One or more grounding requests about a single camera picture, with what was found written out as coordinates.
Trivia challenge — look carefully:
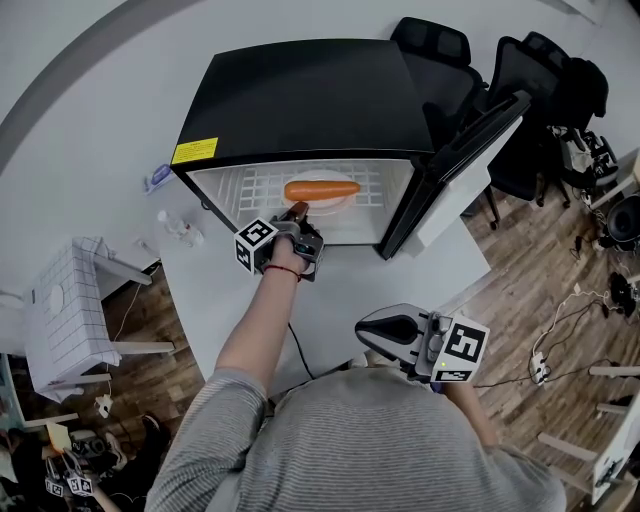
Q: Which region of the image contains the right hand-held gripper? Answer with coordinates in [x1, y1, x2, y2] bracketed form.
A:
[354, 303, 490, 385]

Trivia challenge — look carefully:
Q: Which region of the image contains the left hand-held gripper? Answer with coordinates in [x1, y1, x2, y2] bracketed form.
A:
[233, 201, 326, 283]

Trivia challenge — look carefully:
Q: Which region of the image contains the orange carrot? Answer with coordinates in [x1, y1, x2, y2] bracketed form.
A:
[283, 180, 361, 202]

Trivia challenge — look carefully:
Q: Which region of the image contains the white oval plate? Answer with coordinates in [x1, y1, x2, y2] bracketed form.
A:
[280, 169, 359, 216]

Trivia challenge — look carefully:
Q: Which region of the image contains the black mini fridge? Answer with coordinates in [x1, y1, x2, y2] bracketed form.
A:
[169, 38, 532, 261]

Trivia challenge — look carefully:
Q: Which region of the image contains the person's right forearm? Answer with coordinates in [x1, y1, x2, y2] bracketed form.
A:
[442, 382, 501, 447]

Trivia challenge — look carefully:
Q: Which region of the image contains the person's left forearm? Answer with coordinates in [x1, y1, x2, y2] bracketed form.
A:
[214, 269, 301, 396]

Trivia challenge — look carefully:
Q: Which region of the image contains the person's left hand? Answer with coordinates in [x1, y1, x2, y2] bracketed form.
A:
[263, 235, 308, 275]

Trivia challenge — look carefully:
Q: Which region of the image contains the grey table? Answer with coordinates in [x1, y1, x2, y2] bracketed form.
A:
[158, 199, 494, 396]

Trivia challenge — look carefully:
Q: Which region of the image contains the clear plastic water bottle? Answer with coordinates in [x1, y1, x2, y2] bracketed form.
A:
[157, 209, 205, 247]

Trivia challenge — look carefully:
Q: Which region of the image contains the person's grey striped sweater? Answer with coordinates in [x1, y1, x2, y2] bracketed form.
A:
[144, 367, 566, 512]

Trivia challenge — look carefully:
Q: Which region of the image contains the blue and white packet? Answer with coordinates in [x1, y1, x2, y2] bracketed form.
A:
[143, 163, 174, 196]

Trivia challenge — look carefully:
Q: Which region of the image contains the small white table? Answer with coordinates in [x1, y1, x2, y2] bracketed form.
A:
[22, 244, 176, 431]

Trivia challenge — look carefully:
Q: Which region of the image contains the white side table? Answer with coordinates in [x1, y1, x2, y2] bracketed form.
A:
[537, 364, 640, 506]

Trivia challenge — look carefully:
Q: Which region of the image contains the black floor device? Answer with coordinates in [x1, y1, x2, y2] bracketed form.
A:
[608, 272, 640, 316]

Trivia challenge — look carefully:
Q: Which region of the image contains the black round bin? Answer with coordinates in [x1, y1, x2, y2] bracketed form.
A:
[607, 194, 640, 249]

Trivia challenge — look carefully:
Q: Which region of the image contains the pile of grey equipment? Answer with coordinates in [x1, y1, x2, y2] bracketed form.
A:
[552, 124, 621, 189]

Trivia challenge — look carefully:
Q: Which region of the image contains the black mesh office chair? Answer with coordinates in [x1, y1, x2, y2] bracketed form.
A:
[462, 30, 574, 231]

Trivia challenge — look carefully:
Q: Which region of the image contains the black jacket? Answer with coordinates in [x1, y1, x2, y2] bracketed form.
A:
[567, 57, 610, 119]

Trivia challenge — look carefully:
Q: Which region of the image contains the white wire rack shelf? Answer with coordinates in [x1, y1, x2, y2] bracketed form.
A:
[234, 167, 386, 211]

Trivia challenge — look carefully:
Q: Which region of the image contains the red string bracelet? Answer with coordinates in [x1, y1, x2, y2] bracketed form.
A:
[263, 264, 303, 283]

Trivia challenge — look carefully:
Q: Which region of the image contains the thin black cable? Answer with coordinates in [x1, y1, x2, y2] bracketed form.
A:
[287, 322, 316, 381]

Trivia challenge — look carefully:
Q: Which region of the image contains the black floor cable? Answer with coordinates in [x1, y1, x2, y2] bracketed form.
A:
[472, 357, 614, 391]

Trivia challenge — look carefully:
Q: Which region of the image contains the white power cable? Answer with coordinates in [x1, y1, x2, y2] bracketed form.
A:
[530, 284, 609, 356]

